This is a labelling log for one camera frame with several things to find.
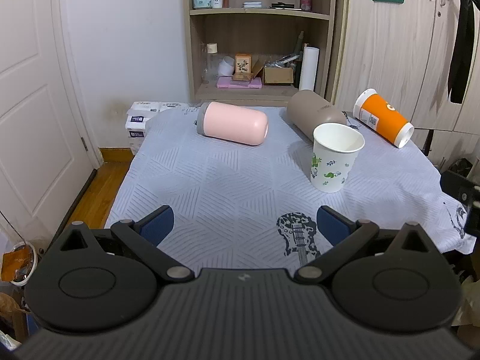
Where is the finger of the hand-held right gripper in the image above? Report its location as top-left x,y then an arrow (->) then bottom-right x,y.
440,170 -> 480,239

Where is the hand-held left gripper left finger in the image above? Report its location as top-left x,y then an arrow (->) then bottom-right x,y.
48,205 -> 195,283

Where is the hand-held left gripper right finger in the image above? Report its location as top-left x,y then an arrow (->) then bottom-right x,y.
295,206 -> 444,283

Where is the pink cup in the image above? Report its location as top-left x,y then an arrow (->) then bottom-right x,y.
196,101 -> 269,146

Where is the green printed paper cup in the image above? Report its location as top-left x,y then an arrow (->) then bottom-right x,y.
310,122 -> 365,193

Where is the orange and white cup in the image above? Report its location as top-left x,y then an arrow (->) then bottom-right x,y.
353,88 -> 415,149

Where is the taupe cup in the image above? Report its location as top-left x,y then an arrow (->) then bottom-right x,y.
286,89 -> 352,143

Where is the small white cup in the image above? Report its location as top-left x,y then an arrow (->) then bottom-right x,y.
218,56 -> 236,77

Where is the grey guitar print tablecloth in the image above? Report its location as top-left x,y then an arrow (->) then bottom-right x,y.
105,101 -> 478,271

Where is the beige bag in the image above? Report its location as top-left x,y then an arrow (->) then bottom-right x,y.
453,275 -> 480,328

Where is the black hanging ribbon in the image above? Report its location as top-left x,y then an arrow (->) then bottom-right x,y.
448,0 -> 477,105

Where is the orange bag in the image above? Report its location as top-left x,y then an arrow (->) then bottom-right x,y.
1,245 -> 35,282

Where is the light wooden wardrobe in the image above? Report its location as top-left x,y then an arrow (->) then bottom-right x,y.
330,0 -> 480,136

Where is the white paper roll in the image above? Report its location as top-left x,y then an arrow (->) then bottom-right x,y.
299,47 -> 320,92

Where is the cardboard box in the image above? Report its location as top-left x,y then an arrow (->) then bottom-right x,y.
262,65 -> 294,85

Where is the flat pink box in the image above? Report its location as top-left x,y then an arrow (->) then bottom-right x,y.
216,76 -> 263,89

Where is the clear bottle with beige cap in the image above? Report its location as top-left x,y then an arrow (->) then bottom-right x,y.
202,43 -> 219,84

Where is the brown paper bag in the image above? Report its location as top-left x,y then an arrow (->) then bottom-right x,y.
0,292 -> 31,343

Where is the white door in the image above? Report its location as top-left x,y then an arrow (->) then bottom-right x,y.
0,0 -> 103,249

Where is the dark green bottle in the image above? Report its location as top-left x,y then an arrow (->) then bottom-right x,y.
293,31 -> 305,88

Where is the floral printed box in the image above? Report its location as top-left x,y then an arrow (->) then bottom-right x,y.
235,53 -> 253,74

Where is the wooden bookshelf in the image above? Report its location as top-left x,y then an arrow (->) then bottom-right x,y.
182,0 -> 338,107

